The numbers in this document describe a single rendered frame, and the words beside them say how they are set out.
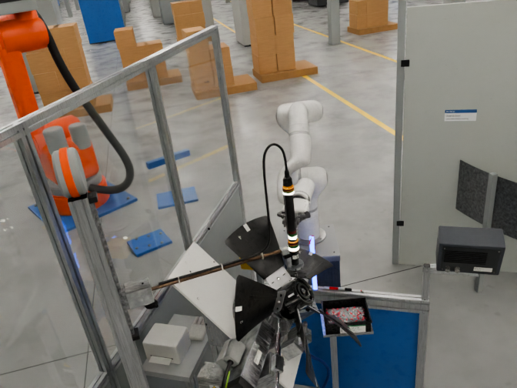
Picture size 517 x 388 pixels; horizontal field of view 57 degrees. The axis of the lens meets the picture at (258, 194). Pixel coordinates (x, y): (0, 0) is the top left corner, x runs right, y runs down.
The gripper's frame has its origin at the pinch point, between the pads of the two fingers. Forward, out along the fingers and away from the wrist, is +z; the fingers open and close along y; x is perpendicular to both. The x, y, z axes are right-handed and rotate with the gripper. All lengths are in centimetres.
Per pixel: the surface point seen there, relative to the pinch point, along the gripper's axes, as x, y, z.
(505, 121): -23, -106, -179
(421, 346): -92, -53, -36
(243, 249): -10.9, 19.2, 5.5
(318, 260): -32.2, -5.6, -20.3
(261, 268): -18.3, 11.9, 6.9
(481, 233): -23, -74, -36
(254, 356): -36, 9, 36
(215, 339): -50, 33, 18
